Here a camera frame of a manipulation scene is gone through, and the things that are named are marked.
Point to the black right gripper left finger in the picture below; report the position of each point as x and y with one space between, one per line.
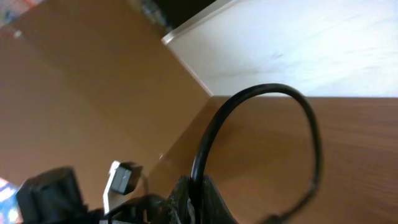
178 208

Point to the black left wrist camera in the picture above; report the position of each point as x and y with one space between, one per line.
126 177

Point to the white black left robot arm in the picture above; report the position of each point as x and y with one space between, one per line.
54 197

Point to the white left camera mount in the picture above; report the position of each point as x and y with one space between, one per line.
111 199

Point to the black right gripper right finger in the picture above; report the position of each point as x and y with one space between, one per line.
213 208

